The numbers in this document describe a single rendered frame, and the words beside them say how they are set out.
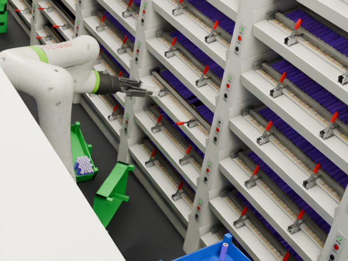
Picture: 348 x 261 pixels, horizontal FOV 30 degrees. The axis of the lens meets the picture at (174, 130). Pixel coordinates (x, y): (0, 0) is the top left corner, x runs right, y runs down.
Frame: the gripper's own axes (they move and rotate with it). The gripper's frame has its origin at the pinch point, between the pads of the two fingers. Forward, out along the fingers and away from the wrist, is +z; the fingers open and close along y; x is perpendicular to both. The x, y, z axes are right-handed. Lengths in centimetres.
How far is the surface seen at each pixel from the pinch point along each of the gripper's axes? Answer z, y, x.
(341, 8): 2, -73, -69
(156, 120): 23.2, 19.2, 24.3
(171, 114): 15.7, 0.7, 10.3
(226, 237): -6, -81, 11
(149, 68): 16.9, 31.4, 3.4
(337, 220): 14, -100, -12
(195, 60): 16.4, 0.5, -16.1
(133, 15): 13, 55, -12
